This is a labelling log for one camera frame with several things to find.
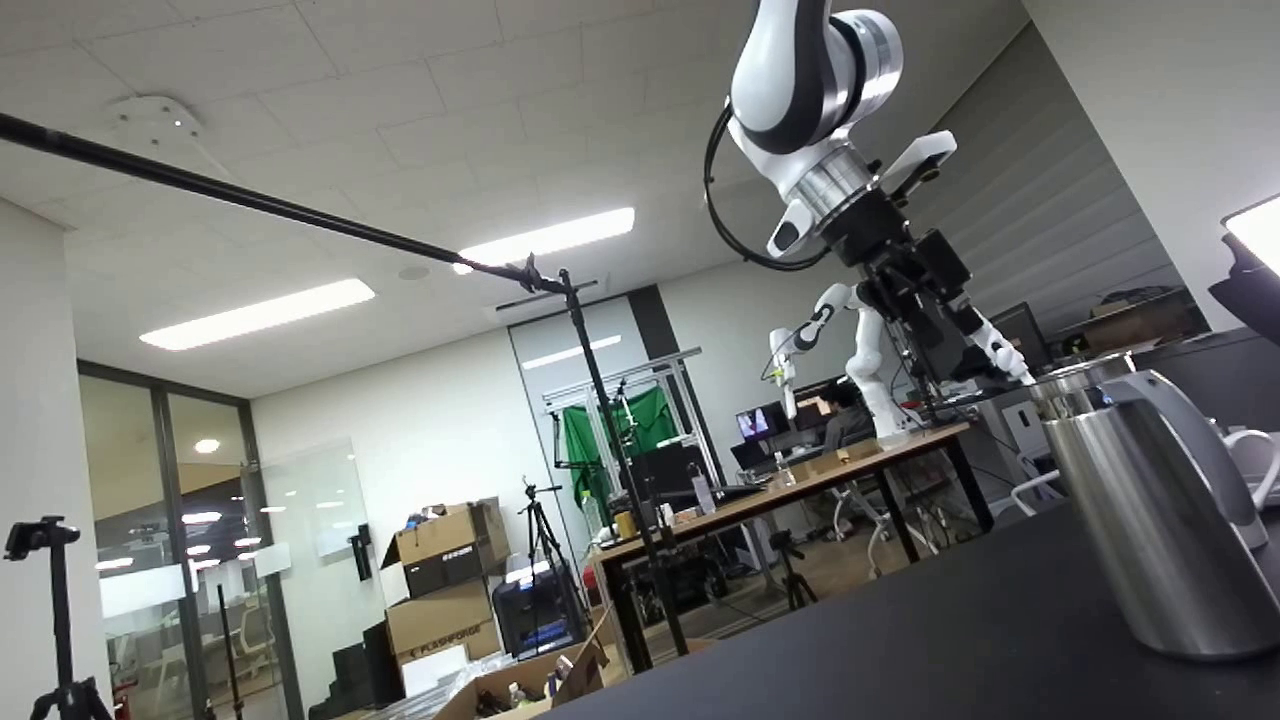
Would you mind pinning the round white ceiling fixture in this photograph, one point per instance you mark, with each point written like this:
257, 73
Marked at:
157, 118

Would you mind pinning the black boom pole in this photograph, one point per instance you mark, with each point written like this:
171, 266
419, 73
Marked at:
267, 200

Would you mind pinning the open cardboard box stacked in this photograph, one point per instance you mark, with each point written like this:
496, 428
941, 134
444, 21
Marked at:
442, 540

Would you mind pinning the black upright light stand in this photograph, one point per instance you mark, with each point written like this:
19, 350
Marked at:
618, 435

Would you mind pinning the green hanging cloth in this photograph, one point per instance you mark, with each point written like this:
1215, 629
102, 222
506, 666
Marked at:
648, 416

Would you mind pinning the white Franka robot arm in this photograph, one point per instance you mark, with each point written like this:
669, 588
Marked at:
803, 67

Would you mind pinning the long ceiling light panel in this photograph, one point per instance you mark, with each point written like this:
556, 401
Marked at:
554, 239
253, 318

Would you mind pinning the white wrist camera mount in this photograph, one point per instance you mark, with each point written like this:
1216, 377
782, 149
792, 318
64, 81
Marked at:
927, 156

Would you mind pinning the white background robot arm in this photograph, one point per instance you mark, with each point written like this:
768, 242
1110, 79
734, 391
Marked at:
873, 395

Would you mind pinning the stainless steel flask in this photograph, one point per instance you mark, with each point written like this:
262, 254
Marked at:
1172, 547

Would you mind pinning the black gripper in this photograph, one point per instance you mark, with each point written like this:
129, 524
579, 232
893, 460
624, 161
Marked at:
887, 245

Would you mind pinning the brown cardboard box on shelf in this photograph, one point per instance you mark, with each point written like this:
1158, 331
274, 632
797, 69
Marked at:
1132, 322

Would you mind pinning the small black tripod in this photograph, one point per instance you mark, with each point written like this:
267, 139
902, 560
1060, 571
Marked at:
792, 573

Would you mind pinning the grey window roller blind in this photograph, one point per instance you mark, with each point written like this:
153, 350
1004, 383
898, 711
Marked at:
1083, 200

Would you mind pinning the black camera tripod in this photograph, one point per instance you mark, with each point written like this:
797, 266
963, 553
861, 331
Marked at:
63, 625

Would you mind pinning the black office chair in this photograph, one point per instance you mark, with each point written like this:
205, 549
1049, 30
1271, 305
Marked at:
666, 474

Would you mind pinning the small lit computer monitor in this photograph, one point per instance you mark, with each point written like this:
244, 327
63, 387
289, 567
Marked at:
752, 420

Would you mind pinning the black floor tripod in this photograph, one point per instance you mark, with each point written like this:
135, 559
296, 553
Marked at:
540, 533

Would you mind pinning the low open cardboard box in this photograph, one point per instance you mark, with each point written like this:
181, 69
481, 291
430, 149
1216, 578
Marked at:
515, 682

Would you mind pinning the wooden table black legs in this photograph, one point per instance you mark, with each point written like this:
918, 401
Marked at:
814, 478

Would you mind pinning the black flat monitor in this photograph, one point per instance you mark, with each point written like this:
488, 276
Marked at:
1024, 327

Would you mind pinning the closed cardboard box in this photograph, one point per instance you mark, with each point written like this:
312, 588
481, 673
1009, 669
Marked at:
437, 623

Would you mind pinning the glass door black frame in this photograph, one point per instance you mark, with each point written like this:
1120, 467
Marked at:
174, 533

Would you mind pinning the LED panel light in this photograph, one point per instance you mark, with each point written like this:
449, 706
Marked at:
1260, 232

